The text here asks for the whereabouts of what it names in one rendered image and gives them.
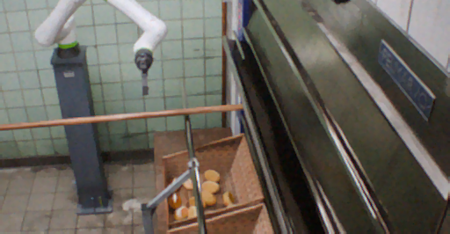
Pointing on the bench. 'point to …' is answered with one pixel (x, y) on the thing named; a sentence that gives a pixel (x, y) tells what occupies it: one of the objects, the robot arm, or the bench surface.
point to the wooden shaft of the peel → (121, 117)
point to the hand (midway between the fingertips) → (144, 80)
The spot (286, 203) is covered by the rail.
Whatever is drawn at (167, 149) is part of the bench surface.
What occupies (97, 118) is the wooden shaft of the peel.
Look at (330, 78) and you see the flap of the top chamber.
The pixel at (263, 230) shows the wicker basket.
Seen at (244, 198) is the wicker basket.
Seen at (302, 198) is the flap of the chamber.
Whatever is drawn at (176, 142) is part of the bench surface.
